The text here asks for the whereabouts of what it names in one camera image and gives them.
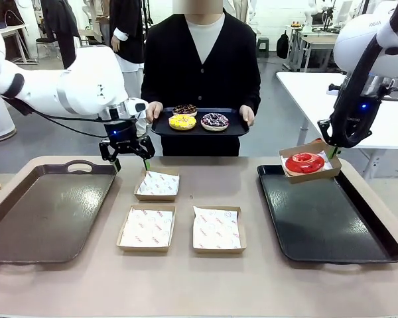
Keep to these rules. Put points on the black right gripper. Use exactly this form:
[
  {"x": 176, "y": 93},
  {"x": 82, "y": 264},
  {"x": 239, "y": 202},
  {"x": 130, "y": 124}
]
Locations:
[{"x": 363, "y": 114}]

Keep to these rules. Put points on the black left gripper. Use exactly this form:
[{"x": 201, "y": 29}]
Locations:
[{"x": 119, "y": 134}]

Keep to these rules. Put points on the black serving tray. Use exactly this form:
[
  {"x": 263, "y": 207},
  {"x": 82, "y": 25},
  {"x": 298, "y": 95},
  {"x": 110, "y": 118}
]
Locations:
[{"x": 162, "y": 130}]

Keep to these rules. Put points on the small cardboard box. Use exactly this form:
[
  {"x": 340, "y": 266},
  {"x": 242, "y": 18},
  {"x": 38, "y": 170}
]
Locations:
[
  {"x": 315, "y": 177},
  {"x": 156, "y": 198}
]

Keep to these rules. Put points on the red glazed donut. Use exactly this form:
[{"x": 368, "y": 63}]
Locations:
[{"x": 293, "y": 166}]

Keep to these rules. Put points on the yellow sprinkled donut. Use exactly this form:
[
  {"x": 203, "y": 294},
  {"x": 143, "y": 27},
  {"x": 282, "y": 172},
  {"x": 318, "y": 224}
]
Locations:
[{"x": 174, "y": 123}]

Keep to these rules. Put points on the chocolate sprinkled donut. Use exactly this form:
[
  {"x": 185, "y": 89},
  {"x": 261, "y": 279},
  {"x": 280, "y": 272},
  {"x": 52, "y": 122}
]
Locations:
[{"x": 179, "y": 109}]

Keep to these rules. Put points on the dark purple drizzled donut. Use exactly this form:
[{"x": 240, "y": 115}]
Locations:
[{"x": 207, "y": 122}]

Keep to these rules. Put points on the large cardboard box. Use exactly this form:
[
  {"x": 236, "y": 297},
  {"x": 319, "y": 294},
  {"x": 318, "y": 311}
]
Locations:
[
  {"x": 142, "y": 249},
  {"x": 219, "y": 250}
]

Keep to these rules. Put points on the person's right forearm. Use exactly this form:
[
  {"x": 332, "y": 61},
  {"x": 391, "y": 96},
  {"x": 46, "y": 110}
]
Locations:
[{"x": 149, "y": 89}]

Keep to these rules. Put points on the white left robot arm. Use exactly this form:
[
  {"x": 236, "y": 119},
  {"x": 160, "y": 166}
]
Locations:
[{"x": 86, "y": 79}]

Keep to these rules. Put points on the person's left forearm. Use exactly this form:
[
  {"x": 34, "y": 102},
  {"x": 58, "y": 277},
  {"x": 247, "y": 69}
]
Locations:
[{"x": 252, "y": 89}]

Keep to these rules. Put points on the brown plastic tray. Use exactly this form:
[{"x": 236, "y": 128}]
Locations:
[{"x": 53, "y": 215}]

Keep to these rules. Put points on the person's right hand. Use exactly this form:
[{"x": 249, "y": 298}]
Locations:
[{"x": 154, "y": 108}]

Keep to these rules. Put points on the person's left hand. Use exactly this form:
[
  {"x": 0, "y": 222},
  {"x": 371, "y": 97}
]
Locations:
[{"x": 248, "y": 114}]

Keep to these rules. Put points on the orange bag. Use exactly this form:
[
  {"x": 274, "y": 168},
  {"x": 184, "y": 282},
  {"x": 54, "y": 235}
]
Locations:
[{"x": 317, "y": 140}]

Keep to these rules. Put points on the large white table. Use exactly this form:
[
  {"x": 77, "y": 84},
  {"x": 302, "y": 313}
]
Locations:
[{"x": 302, "y": 89}]

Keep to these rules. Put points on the person in black cardigan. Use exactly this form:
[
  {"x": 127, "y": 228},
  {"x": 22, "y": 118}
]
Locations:
[{"x": 172, "y": 66}]

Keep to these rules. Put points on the black backpack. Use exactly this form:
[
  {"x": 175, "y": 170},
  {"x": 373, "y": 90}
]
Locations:
[{"x": 283, "y": 46}]

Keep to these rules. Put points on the grey workbench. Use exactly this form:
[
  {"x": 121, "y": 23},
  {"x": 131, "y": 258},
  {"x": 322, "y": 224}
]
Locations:
[{"x": 315, "y": 36}]

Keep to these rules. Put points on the grey plastic stool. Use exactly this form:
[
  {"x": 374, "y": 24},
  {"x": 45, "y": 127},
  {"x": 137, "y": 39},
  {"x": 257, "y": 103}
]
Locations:
[{"x": 262, "y": 46}]

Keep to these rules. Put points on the black office chair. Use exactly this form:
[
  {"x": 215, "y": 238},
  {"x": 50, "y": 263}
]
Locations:
[{"x": 46, "y": 40}]

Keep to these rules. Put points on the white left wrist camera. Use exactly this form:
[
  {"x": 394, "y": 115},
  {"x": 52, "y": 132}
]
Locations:
[{"x": 137, "y": 106}]

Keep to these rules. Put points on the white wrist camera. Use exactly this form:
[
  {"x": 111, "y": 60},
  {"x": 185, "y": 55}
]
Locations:
[
  {"x": 334, "y": 88},
  {"x": 137, "y": 106}
]

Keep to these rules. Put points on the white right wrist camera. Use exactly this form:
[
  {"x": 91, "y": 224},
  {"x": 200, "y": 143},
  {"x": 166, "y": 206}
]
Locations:
[{"x": 334, "y": 88}]

